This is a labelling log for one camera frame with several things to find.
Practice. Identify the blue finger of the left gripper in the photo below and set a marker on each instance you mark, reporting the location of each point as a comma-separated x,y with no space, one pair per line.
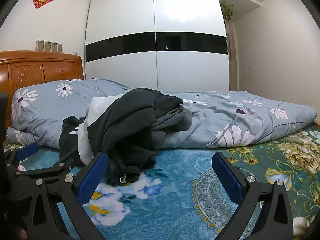
27,151
61,167

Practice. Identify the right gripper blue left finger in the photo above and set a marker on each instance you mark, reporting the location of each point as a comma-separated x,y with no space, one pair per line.
86,181

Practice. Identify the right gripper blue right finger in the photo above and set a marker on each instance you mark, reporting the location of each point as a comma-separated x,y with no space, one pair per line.
275,218

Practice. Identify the black and white fleece jacket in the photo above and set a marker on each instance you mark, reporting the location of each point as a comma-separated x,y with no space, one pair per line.
119,126

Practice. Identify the wooden headboard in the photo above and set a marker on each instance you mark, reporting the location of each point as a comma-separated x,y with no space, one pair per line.
28,67

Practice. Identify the teal floral bed blanket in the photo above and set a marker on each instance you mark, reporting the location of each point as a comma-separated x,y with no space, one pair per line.
182,198

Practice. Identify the dark grey garment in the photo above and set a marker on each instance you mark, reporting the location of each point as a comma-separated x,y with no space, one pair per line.
176,120

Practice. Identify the blue floral duvet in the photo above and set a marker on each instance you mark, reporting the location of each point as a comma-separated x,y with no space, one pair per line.
220,119

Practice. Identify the white black sliding wardrobe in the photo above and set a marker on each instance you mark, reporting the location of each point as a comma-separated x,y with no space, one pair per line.
168,45

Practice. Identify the green hanging plant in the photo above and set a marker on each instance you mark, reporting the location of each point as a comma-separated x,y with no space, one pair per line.
228,10

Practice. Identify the wall switch panel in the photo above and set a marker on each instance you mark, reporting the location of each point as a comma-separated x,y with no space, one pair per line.
48,46

